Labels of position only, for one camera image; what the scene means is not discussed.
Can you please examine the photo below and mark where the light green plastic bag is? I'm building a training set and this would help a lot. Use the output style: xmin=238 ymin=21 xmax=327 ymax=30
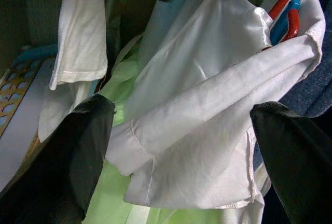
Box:
xmin=85 ymin=34 xmax=167 ymax=224

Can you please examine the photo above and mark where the gold lattice panel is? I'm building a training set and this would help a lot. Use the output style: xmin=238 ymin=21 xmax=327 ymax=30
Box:
xmin=0 ymin=63 xmax=39 ymax=139

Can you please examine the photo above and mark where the white t-shirt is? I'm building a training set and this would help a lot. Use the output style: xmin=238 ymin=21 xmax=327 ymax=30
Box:
xmin=38 ymin=0 xmax=108 ymax=142

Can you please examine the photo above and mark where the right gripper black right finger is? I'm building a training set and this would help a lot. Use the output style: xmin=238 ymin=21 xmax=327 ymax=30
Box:
xmin=250 ymin=101 xmax=332 ymax=224

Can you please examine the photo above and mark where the blue denim garment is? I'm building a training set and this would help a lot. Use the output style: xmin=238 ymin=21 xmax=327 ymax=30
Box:
xmin=253 ymin=26 xmax=332 ymax=173

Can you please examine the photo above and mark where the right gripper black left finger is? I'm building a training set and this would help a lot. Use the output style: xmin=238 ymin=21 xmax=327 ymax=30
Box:
xmin=0 ymin=94 xmax=115 ymax=224

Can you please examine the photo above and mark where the white cloth garment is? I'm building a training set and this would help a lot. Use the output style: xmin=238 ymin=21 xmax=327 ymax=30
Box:
xmin=106 ymin=0 xmax=326 ymax=224

